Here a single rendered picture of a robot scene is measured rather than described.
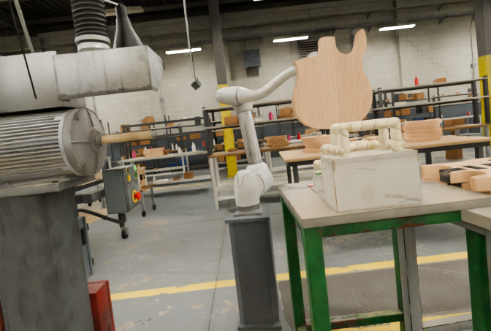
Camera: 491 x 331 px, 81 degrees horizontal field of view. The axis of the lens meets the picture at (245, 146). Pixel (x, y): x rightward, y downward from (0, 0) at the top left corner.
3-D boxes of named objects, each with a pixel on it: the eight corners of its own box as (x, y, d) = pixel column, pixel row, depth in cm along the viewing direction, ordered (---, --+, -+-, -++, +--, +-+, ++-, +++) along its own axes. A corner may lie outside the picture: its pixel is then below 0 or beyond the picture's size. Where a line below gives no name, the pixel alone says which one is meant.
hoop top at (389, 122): (339, 133, 90) (338, 123, 90) (336, 133, 93) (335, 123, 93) (402, 126, 90) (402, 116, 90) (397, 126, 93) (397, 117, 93)
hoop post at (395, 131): (394, 152, 90) (392, 122, 90) (389, 151, 94) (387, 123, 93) (405, 150, 90) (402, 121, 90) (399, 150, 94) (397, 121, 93)
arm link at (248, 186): (231, 206, 182) (226, 172, 181) (244, 199, 198) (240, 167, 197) (253, 207, 174) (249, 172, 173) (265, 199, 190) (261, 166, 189)
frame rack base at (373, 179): (337, 213, 90) (332, 159, 89) (324, 202, 105) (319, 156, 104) (423, 203, 90) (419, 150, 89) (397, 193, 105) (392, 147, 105)
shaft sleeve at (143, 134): (101, 134, 106) (106, 137, 109) (100, 141, 105) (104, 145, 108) (150, 128, 106) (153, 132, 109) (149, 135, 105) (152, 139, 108)
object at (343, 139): (342, 158, 91) (339, 128, 90) (338, 157, 94) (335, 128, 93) (352, 156, 91) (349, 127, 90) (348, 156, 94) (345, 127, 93)
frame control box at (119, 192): (70, 235, 122) (61, 176, 121) (96, 220, 144) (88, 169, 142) (127, 229, 123) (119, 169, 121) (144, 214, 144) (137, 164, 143)
